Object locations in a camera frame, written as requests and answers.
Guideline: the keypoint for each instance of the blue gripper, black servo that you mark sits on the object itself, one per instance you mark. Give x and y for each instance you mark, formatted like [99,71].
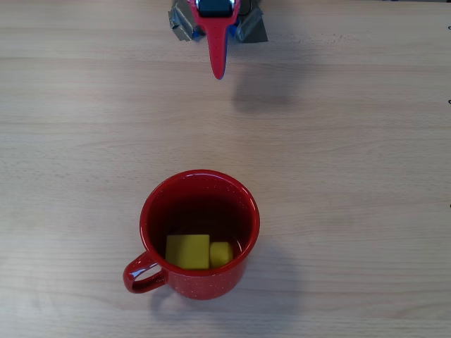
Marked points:
[215,24]

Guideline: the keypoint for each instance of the yellow toy building block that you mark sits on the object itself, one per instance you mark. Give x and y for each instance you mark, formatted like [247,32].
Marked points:
[186,251]

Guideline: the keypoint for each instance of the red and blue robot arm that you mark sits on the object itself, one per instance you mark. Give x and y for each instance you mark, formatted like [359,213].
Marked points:
[234,31]

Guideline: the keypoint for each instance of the red enamel mug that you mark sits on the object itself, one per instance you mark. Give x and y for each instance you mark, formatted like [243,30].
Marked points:
[211,285]

